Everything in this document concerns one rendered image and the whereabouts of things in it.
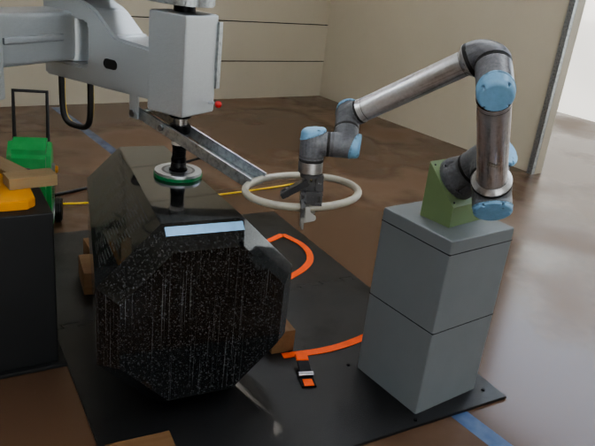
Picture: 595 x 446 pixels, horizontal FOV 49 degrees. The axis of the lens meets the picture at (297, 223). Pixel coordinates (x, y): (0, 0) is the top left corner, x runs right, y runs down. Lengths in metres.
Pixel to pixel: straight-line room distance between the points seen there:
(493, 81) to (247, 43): 6.88
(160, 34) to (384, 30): 6.02
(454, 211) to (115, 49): 1.61
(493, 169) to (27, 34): 1.96
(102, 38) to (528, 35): 5.04
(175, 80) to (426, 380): 1.66
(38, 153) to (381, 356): 2.49
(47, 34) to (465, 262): 2.02
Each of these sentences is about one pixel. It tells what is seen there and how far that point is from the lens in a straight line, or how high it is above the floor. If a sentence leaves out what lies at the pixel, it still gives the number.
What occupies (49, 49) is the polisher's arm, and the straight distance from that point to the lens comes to 3.13.
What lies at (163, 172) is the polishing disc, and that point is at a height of 0.86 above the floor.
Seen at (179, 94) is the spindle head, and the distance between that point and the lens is 2.79.
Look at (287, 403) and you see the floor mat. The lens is 2.93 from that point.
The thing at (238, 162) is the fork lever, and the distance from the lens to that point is 2.85.
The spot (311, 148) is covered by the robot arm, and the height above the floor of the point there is 1.19.
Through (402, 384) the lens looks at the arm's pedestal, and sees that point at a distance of 3.02.
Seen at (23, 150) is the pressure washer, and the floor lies 0.53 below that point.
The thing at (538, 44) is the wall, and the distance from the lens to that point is 7.16.
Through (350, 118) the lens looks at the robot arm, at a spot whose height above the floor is 1.30.
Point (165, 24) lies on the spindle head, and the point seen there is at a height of 1.50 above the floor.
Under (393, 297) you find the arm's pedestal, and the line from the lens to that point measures 2.91.
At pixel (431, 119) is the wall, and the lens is 8.04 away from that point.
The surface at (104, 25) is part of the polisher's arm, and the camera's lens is 3.07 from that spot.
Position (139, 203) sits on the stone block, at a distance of 2.75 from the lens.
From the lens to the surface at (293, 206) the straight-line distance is 2.41.
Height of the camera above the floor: 1.81
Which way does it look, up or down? 22 degrees down
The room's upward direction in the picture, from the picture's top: 7 degrees clockwise
